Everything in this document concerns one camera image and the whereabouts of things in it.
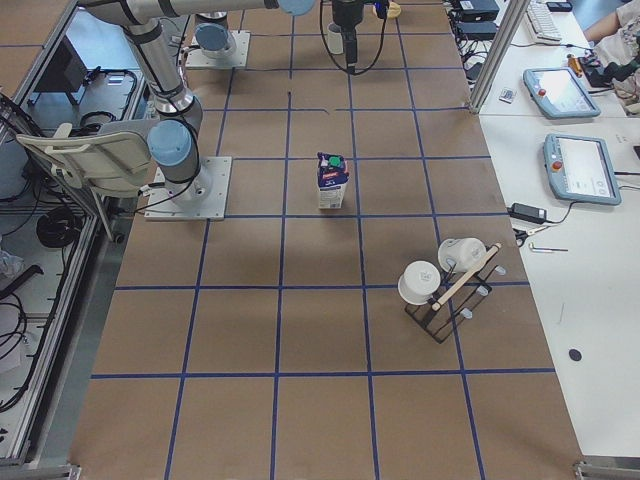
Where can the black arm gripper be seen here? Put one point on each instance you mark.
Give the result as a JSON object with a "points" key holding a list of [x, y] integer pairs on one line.
{"points": [[346, 15]]}

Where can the white HOME mug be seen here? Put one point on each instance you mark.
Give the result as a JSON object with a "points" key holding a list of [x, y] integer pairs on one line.
{"points": [[334, 39]]}

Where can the blue white milk carton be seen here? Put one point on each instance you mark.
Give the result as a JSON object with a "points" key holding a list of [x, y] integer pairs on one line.
{"points": [[332, 179]]}

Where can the white keyboard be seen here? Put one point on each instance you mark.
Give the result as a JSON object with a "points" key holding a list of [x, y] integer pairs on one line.
{"points": [[541, 25]]}

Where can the teach pendant far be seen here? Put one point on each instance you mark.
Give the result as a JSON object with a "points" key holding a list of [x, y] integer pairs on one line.
{"points": [[559, 94]]}

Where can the teach pendant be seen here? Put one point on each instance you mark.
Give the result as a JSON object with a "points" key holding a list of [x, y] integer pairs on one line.
{"points": [[580, 169], [559, 94]]}

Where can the white mug on rack rear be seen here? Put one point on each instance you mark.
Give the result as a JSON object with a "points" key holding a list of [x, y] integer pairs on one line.
{"points": [[459, 255]]}

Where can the white mug on rack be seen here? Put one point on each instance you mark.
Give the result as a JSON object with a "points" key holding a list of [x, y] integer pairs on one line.
{"points": [[418, 282], [459, 255]]}

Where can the black power adapter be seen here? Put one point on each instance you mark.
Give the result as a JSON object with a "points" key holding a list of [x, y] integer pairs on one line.
{"points": [[527, 213]]}

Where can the white mug on rack front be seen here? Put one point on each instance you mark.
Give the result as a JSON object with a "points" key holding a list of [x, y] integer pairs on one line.
{"points": [[418, 282]]}

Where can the teach pendant near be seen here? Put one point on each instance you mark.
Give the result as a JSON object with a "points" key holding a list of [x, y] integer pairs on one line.
{"points": [[580, 169]]}

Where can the grey plastic chair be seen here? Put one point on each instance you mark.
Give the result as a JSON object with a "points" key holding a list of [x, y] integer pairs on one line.
{"points": [[110, 164]]}

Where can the allen key on desk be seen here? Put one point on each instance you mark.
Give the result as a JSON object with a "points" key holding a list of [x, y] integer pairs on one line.
{"points": [[539, 249]]}

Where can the black round cap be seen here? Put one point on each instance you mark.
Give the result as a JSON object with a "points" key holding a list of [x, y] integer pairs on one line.
{"points": [[575, 355]]}

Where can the aluminium frame post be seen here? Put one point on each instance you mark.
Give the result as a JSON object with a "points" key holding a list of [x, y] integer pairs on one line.
{"points": [[511, 19]]}

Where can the black wire mug rack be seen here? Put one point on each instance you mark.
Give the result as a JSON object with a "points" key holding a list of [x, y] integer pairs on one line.
{"points": [[452, 303]]}

